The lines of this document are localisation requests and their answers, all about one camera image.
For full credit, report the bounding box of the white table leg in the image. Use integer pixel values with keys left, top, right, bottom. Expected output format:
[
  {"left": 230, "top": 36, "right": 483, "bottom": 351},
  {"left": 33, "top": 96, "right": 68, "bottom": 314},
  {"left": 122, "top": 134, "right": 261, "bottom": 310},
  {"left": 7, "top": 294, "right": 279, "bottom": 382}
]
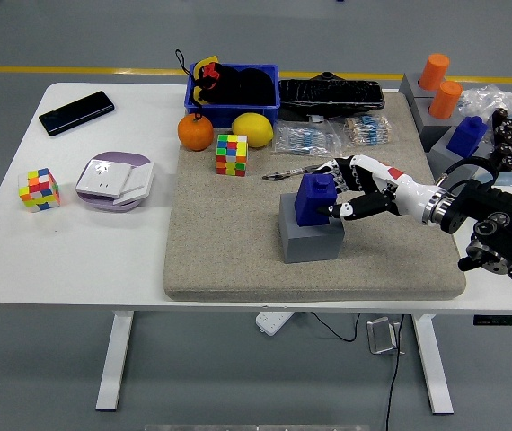
[
  {"left": 412, "top": 313, "right": 455, "bottom": 415},
  {"left": 95, "top": 310, "right": 136, "bottom": 412}
]

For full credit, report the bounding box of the black silver pen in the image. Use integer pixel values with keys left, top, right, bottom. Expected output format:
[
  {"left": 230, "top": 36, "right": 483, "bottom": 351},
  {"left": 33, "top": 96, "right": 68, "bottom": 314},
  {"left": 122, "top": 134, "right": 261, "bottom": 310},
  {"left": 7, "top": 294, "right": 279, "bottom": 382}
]
[{"left": 262, "top": 164, "right": 324, "bottom": 181}]

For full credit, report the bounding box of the black pouch with red clip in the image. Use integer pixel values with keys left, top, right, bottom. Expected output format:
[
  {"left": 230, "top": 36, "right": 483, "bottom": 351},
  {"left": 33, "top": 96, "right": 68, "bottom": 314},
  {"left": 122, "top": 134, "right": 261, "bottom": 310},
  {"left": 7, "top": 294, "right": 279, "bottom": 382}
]
[{"left": 197, "top": 64, "right": 276, "bottom": 107}]

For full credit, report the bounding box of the black wrapped long bar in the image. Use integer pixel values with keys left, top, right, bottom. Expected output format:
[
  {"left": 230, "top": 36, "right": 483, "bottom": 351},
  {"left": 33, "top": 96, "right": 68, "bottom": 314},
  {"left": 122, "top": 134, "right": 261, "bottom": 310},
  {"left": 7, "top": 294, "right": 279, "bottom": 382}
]
[{"left": 278, "top": 71, "right": 386, "bottom": 121}]

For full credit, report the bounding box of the blue seal stamp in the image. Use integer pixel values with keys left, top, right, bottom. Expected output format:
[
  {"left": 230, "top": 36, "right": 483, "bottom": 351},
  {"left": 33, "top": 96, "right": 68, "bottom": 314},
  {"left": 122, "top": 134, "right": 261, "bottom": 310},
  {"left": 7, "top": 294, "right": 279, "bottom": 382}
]
[
  {"left": 294, "top": 172, "right": 339, "bottom": 228},
  {"left": 446, "top": 115, "right": 490, "bottom": 160}
]

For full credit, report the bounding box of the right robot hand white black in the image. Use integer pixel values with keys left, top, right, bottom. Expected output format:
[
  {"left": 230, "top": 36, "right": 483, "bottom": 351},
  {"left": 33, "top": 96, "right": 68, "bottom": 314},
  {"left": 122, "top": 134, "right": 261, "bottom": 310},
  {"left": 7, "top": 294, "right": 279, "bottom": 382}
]
[{"left": 312, "top": 154, "right": 439, "bottom": 224}]

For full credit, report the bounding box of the metal bracket stand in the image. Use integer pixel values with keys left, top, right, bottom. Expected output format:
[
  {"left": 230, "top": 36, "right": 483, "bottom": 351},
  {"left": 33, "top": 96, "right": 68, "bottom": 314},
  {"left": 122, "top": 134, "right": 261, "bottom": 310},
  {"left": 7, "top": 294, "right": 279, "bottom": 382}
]
[{"left": 366, "top": 316, "right": 403, "bottom": 356}]

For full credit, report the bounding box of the yellow lemon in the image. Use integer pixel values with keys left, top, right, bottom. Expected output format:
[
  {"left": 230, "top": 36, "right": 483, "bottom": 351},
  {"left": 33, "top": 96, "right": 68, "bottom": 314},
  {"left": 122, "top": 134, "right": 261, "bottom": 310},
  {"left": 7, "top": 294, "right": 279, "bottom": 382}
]
[{"left": 231, "top": 112, "right": 275, "bottom": 149}]

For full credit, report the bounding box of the small clear bag of resistors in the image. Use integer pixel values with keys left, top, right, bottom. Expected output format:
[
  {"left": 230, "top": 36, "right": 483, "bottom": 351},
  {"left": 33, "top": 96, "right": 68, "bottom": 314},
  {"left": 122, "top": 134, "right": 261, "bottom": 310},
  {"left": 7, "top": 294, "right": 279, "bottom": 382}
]
[{"left": 340, "top": 112, "right": 395, "bottom": 148}]

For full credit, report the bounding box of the white switch panel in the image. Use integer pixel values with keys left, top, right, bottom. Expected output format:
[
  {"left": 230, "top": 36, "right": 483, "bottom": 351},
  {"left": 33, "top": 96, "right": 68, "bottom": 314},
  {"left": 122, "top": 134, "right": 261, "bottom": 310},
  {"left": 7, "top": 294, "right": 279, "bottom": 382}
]
[{"left": 111, "top": 161, "right": 155, "bottom": 207}]

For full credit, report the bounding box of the crumpled clear plastic bag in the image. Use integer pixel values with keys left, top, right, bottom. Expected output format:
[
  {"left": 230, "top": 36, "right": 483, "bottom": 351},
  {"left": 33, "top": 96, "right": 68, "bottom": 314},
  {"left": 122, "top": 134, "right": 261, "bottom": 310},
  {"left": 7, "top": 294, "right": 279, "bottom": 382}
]
[{"left": 460, "top": 84, "right": 512, "bottom": 179}]

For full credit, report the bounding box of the blue plastic bin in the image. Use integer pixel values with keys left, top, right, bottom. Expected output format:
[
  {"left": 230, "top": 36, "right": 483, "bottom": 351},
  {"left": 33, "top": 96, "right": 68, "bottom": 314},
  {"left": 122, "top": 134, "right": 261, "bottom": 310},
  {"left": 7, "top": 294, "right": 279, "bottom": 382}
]
[{"left": 184, "top": 63, "right": 281, "bottom": 129}]

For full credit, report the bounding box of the black lanyard cord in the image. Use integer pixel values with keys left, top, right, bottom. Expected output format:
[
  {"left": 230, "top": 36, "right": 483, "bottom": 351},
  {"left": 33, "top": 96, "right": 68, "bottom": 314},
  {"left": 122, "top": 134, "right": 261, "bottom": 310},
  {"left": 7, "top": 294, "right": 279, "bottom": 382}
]
[{"left": 174, "top": 48, "right": 205, "bottom": 120}]

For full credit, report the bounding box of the grey seal holder block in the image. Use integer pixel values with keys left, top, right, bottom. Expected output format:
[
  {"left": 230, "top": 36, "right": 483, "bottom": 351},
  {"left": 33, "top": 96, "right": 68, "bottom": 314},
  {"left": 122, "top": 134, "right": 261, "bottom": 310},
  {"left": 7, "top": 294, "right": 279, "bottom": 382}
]
[
  {"left": 411, "top": 96, "right": 465, "bottom": 153},
  {"left": 427, "top": 127, "right": 493, "bottom": 185},
  {"left": 278, "top": 193, "right": 346, "bottom": 265},
  {"left": 399, "top": 71, "right": 441, "bottom": 103}
]

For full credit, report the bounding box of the orange fruit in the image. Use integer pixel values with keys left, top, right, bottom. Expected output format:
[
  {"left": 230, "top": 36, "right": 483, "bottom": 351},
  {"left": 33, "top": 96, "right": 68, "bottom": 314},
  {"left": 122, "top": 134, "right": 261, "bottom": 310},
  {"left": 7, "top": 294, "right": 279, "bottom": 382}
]
[{"left": 177, "top": 112, "right": 216, "bottom": 152}]

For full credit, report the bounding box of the dark brown knobs bunch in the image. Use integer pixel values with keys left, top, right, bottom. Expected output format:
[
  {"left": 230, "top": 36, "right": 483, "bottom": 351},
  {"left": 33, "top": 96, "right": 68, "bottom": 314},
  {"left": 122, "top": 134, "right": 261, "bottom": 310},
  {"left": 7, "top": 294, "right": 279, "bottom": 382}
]
[{"left": 489, "top": 109, "right": 512, "bottom": 171}]

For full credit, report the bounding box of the black power cable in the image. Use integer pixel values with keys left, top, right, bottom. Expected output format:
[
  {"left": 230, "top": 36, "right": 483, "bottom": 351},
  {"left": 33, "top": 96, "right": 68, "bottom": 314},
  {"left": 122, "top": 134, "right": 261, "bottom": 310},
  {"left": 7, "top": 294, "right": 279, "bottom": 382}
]
[{"left": 312, "top": 312, "right": 408, "bottom": 431}]

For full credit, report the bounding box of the grey-brown mat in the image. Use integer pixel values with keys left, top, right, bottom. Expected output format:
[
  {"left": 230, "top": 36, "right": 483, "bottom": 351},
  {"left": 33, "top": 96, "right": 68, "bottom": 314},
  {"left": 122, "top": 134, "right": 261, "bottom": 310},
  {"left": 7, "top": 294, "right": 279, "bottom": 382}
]
[{"left": 163, "top": 92, "right": 468, "bottom": 302}]

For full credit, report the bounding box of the white power strip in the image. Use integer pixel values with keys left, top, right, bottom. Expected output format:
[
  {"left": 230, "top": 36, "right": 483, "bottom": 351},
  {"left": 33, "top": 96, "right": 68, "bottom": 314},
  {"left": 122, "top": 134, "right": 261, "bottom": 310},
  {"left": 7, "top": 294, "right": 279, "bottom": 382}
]
[{"left": 255, "top": 311, "right": 294, "bottom": 336}]

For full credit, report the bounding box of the scrambled rubik's cube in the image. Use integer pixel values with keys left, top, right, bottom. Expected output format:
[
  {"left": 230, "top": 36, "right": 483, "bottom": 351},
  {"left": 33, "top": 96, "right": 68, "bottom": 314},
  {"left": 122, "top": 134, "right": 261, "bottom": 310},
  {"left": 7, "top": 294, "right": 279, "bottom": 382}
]
[
  {"left": 17, "top": 167, "right": 62, "bottom": 214},
  {"left": 215, "top": 133, "right": 250, "bottom": 177}
]

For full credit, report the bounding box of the white wall socket panel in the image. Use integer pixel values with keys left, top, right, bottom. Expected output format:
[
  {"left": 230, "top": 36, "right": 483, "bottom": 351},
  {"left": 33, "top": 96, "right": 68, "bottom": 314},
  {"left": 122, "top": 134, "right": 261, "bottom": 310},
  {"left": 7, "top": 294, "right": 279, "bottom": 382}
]
[{"left": 75, "top": 158, "right": 133, "bottom": 198}]

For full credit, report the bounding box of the black smartphone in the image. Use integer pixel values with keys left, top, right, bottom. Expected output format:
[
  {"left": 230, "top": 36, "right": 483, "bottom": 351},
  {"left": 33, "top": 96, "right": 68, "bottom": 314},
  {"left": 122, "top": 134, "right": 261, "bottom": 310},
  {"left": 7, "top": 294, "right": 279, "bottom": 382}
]
[{"left": 39, "top": 91, "right": 116, "bottom": 137}]

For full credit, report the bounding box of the orange cylinder seal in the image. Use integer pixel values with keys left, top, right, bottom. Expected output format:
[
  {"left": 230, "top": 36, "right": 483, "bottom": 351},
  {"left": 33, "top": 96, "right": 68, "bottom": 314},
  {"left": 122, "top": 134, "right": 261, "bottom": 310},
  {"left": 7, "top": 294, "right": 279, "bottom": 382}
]
[
  {"left": 419, "top": 53, "right": 451, "bottom": 91},
  {"left": 428, "top": 80, "right": 463, "bottom": 120}
]

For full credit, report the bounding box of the purple plate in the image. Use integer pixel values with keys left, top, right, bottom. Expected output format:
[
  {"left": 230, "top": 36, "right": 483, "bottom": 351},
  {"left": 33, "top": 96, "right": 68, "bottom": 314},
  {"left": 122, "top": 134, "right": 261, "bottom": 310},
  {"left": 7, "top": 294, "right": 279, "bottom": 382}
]
[{"left": 75, "top": 150, "right": 155, "bottom": 213}]

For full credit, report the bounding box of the large clear bag of resistors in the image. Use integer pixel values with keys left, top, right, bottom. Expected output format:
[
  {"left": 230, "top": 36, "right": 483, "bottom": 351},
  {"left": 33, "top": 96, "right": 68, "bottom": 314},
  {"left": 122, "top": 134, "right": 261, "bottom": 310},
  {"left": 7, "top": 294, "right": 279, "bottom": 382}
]
[{"left": 271, "top": 119, "right": 344, "bottom": 159}]

